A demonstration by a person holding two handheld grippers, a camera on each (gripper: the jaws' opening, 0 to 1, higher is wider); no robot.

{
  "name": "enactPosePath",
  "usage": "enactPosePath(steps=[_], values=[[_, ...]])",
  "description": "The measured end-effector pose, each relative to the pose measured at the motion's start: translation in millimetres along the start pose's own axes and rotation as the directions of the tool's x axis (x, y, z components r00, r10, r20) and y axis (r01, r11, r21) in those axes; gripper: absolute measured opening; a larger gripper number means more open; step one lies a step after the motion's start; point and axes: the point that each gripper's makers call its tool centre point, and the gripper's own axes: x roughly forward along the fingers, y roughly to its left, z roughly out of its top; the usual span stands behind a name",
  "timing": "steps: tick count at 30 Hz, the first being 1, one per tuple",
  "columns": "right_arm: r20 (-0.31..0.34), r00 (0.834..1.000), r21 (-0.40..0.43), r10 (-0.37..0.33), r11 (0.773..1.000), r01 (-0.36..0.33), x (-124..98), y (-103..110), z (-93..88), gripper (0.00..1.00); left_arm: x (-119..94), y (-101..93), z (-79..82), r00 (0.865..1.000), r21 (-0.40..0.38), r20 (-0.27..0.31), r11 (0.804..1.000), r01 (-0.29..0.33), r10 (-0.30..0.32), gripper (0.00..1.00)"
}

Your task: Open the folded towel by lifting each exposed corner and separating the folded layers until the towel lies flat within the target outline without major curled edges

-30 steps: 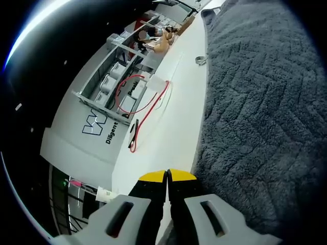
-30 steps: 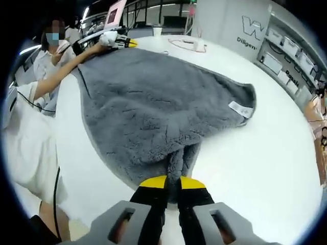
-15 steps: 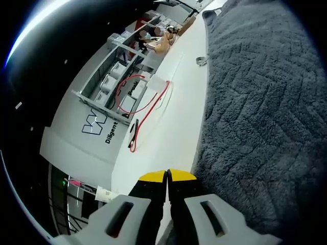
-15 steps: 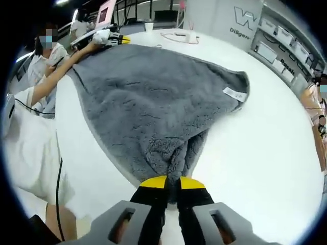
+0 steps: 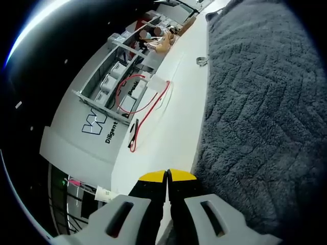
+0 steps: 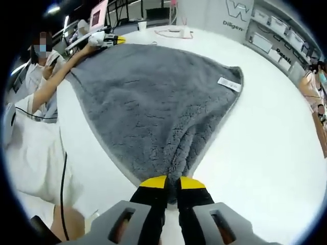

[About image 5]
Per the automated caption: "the set of white storage bins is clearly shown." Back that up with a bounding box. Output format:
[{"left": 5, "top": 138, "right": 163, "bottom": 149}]
[{"left": 94, "top": 15, "right": 177, "bottom": 113}]

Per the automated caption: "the grey towel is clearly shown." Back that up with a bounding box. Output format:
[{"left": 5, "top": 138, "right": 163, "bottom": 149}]
[{"left": 193, "top": 0, "right": 327, "bottom": 239}]

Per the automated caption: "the red cable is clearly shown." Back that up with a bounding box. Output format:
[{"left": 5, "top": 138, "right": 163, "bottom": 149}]
[{"left": 115, "top": 74, "right": 171, "bottom": 153}]

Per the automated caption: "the long ceiling light strip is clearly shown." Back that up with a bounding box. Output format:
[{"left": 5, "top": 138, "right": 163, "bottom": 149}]
[{"left": 5, "top": 0, "right": 75, "bottom": 67}]

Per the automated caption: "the grey metal shelf rack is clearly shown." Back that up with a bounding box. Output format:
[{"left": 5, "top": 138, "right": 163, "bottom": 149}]
[{"left": 72, "top": 10, "right": 179, "bottom": 126}]

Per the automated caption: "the wooden tray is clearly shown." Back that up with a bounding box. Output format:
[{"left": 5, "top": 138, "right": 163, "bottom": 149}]
[{"left": 177, "top": 15, "right": 197, "bottom": 36}]

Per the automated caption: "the white paper cup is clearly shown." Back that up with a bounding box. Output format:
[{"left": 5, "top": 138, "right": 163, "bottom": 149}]
[{"left": 94, "top": 185, "right": 115, "bottom": 202}]

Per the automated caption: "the pink-topped white stand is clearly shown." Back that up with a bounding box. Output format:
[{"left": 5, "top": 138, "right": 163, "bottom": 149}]
[{"left": 63, "top": 178, "right": 99, "bottom": 197}]

